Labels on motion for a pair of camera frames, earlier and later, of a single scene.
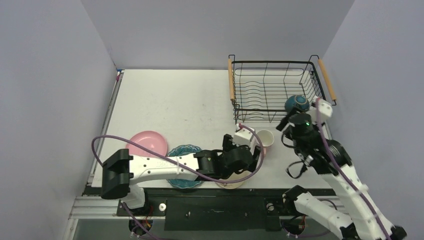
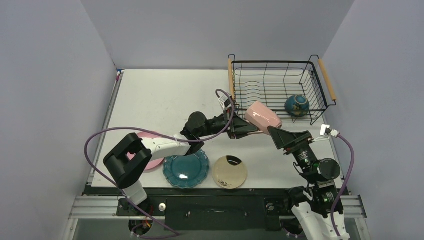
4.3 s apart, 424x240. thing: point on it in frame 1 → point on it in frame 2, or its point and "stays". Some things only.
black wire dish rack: [259, 89] stays
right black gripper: [286, 120] → [294, 142]
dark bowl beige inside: [299, 102] stays
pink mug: [267, 138] → [262, 116]
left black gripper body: [229, 145] → [216, 126]
